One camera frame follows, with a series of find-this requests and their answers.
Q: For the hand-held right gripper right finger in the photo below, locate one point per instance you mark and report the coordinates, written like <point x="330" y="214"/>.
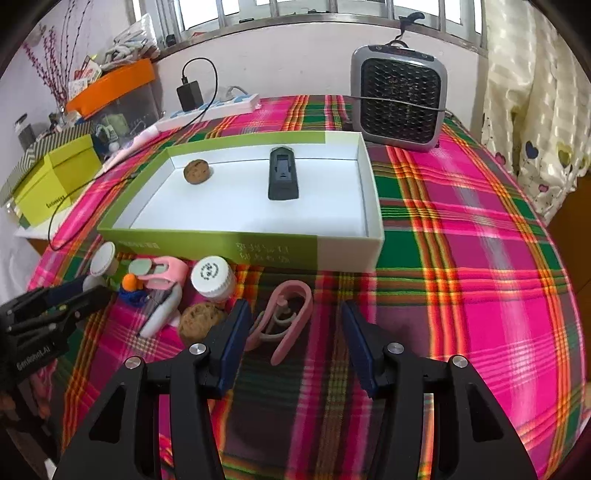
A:
<point x="358" y="341"/>

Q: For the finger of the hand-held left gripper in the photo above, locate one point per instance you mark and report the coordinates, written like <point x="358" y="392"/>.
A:
<point x="51" y="293"/>
<point x="69" y="311"/>

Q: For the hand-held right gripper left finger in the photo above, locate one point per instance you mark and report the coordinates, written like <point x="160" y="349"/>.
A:
<point x="236" y="337"/>

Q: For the brown walnut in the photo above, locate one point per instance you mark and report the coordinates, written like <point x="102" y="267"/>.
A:
<point x="197" y="171"/>
<point x="198" y="323"/>

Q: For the white green suction cup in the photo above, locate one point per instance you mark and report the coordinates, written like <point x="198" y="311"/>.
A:
<point x="104" y="262"/>

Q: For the pink hand grip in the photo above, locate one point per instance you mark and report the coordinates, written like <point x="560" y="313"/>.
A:
<point x="300" y="318"/>

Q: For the white round cap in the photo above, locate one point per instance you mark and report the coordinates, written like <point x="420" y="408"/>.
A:
<point x="210" y="277"/>

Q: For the orange blue toy figure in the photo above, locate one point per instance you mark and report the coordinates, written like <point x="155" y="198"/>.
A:
<point x="130" y="286"/>

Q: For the pink plastic dispenser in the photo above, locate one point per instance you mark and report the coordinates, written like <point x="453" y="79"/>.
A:
<point x="166" y="272"/>

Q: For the green white cardboard box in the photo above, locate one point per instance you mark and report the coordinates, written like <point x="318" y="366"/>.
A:
<point x="254" y="207"/>

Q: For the yellow-green box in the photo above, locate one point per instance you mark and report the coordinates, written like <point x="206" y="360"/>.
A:
<point x="55" y="180"/>

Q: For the pink green plaid tablecloth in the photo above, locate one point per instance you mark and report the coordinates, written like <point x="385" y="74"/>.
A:
<point x="461" y="277"/>

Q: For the zigzag patterned box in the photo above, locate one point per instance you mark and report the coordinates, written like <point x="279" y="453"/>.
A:
<point x="32" y="150"/>

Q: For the dark glass jar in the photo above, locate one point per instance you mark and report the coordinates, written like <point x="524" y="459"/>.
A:
<point x="25" y="131"/>

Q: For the black rectangular device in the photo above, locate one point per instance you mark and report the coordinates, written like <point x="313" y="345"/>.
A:
<point x="282" y="177"/>

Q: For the pink white packet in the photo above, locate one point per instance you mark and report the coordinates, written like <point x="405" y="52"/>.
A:
<point x="138" y="141"/>

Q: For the orange-lidded clear storage bin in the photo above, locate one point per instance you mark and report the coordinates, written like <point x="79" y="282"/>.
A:
<point x="111" y="85"/>

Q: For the colourful card packet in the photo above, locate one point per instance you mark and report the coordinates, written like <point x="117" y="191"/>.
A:
<point x="85" y="74"/>

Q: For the white power strip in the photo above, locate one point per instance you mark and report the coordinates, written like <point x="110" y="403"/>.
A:
<point x="207" y="108"/>

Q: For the pink blossom branches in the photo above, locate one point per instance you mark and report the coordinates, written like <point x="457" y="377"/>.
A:
<point x="51" y="55"/>

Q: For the black charger adapter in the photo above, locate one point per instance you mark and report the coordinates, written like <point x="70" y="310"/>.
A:
<point x="189" y="94"/>

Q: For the grey space heater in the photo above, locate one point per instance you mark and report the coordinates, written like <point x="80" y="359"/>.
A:
<point x="399" y="97"/>

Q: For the clear bag of white items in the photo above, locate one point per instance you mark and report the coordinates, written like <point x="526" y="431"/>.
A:
<point x="124" y="41"/>

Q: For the cream heart-print curtain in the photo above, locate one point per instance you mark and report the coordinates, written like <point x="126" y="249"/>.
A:
<point x="526" y="92"/>

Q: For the black clip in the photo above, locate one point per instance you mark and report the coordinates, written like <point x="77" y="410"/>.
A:
<point x="411" y="18"/>

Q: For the metal window grille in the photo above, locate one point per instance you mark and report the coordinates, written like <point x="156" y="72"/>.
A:
<point x="295" y="9"/>

